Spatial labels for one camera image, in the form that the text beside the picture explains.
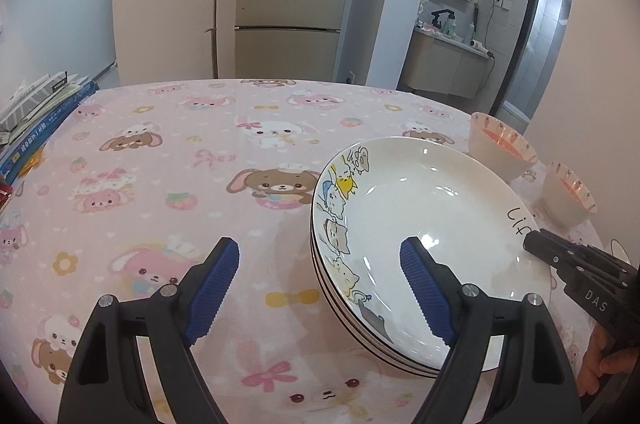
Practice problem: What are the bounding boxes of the pink rimmed white bowl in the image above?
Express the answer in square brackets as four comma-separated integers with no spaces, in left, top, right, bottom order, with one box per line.
[469,112,538,182]

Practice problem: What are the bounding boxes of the white cartoon cat plate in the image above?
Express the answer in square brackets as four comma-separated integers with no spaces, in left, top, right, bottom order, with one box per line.
[310,137,551,378]

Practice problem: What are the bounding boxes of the stacked white plates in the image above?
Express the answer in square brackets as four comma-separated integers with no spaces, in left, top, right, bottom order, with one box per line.
[309,227,494,379]

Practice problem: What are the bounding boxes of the person's right hand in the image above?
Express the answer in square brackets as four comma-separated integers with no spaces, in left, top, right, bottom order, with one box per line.
[576,324,639,396]

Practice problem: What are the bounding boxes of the pink cartoon tablecloth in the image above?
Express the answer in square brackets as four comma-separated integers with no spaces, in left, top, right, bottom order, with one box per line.
[1,79,471,423]

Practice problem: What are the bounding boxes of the bathroom vanity cabinet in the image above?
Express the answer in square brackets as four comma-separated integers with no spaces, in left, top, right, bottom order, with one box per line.
[400,28,494,98]

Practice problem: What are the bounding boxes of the black faucet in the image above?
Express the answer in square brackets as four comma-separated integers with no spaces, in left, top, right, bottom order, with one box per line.
[431,9,456,29]

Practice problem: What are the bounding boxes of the stack of books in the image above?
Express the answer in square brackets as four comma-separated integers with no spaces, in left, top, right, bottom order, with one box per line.
[1,72,98,207]

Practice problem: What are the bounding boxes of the broom with wooden handle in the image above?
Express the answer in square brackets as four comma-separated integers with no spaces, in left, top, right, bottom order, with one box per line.
[205,0,219,79]

